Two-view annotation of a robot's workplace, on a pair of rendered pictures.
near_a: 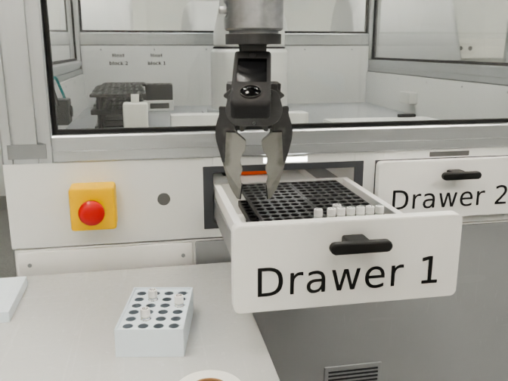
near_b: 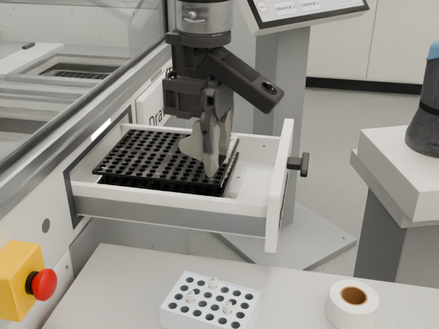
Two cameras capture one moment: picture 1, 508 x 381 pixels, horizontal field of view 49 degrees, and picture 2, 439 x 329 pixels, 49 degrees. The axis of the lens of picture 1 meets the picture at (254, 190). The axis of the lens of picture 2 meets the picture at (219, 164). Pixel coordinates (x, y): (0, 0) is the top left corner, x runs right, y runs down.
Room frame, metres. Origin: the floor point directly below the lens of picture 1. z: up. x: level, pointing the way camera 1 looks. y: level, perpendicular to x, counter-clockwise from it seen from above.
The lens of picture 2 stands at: (0.47, 0.59, 1.30)
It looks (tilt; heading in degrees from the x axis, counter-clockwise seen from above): 29 degrees down; 292
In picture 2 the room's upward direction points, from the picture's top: straight up
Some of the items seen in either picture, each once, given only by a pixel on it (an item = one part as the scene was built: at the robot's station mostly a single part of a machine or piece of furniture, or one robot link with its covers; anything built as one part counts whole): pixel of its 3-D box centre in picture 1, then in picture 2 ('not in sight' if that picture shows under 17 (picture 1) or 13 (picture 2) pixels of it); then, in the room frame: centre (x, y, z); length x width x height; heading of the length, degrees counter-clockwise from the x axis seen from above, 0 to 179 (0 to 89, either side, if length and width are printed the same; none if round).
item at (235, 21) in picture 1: (251, 17); (203, 16); (0.74, 0.00, 1.17); 0.08 x 0.08 x 0.05
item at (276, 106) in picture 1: (253, 82); (200, 74); (0.75, 0.00, 1.09); 0.09 x 0.08 x 0.12; 1
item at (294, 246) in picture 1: (348, 260); (281, 178); (0.65, -0.12, 0.87); 0.29 x 0.02 x 0.11; 101
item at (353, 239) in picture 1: (357, 243); (297, 163); (0.62, -0.12, 0.91); 0.07 x 0.04 x 0.01; 101
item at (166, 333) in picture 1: (157, 319); (211, 309); (0.68, 0.13, 0.78); 0.12 x 0.08 x 0.04; 1
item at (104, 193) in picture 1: (93, 206); (17, 280); (0.89, 0.26, 0.88); 0.07 x 0.05 x 0.07; 101
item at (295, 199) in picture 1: (304, 217); (171, 169); (0.85, -0.08, 0.87); 0.22 x 0.18 x 0.06; 11
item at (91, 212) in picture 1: (91, 212); (41, 284); (0.85, 0.26, 0.88); 0.04 x 0.03 x 0.04; 101
